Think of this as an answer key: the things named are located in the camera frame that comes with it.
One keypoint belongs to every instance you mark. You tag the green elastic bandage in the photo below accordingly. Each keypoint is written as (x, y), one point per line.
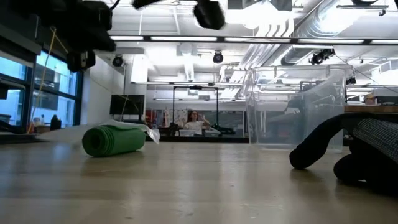
(115, 141)

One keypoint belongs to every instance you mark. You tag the clear plastic bag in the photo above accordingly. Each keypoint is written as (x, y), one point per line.
(150, 132)

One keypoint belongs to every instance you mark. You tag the clear plastic container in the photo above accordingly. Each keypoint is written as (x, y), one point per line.
(295, 124)

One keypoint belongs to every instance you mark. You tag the black grey work glove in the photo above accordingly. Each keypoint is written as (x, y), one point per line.
(314, 146)

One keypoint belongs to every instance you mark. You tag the black background robot arm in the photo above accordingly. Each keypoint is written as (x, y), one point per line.
(224, 129)

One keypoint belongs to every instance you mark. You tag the black overhead light bar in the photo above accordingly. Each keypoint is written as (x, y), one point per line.
(220, 39)

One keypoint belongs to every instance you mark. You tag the black ceiling spotlight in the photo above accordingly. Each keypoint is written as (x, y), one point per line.
(117, 61)
(218, 57)
(320, 57)

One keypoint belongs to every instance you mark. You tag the black monitor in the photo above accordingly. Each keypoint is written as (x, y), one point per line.
(127, 104)

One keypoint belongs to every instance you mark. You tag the dark bottle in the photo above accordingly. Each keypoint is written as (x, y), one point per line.
(55, 123)

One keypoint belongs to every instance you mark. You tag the black window frame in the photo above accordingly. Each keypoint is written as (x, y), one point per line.
(29, 93)

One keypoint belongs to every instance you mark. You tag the black background rig frame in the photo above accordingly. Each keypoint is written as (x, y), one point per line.
(174, 105)

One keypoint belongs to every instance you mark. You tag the silver ventilation duct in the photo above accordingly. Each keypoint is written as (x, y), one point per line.
(311, 21)

